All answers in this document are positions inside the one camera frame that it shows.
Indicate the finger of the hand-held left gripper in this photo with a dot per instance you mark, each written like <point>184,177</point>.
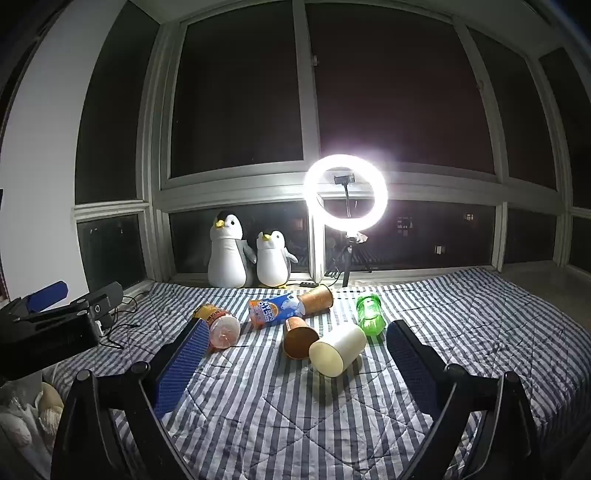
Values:
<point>46,295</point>
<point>104,300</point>

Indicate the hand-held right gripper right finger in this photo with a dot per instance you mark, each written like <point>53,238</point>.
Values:
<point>415,369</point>

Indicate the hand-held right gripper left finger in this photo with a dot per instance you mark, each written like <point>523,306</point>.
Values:
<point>178,369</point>

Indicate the white cup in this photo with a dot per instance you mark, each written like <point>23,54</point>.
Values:
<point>339,346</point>

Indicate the drink cup with clear lid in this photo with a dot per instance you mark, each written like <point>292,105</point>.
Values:
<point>224,330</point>

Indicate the brown paper cup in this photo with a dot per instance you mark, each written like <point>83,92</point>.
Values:
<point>299,341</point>
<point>318,299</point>

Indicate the green plastic bottle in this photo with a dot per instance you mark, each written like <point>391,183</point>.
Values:
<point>371,316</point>

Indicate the white plastic bag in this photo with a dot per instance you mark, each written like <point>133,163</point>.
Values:
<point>18,415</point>

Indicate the orange and blue drink can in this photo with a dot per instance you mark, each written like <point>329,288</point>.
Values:
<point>274,311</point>

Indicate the striped blue white blanket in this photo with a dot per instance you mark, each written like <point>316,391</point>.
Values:
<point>286,415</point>

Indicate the large penguin plush toy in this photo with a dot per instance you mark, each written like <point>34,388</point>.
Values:
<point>226,258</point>

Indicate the black tripod stand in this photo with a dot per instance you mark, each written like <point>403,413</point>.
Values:
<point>347,267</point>

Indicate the black power strip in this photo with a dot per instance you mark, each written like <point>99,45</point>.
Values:
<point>308,284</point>

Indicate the small penguin plush toy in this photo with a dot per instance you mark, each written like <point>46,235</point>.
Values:
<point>271,263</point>

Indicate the black phone holder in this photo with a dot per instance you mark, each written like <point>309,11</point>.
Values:
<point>344,177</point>

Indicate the white window frame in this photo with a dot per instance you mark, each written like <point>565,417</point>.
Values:
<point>310,115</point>

